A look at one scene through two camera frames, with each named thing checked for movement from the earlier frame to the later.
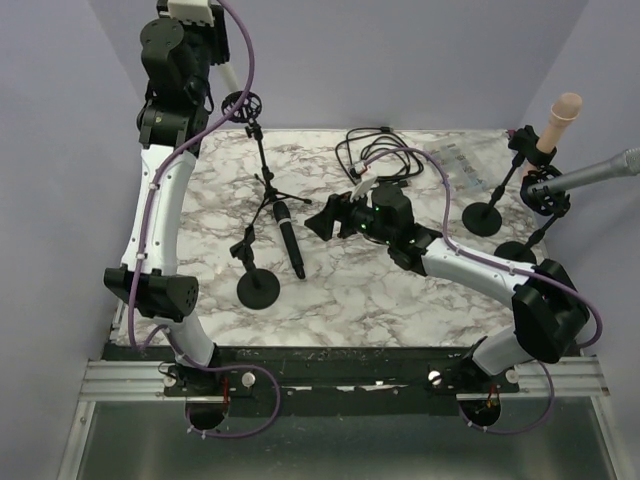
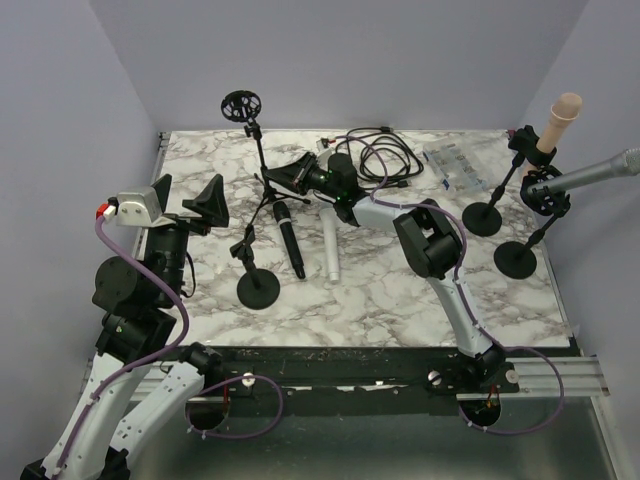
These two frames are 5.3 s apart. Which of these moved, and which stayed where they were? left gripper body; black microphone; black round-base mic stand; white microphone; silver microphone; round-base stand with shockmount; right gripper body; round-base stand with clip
Moved: white microphone; right gripper body; left gripper body
Stayed: black microphone; round-base stand with shockmount; black round-base mic stand; round-base stand with clip; silver microphone
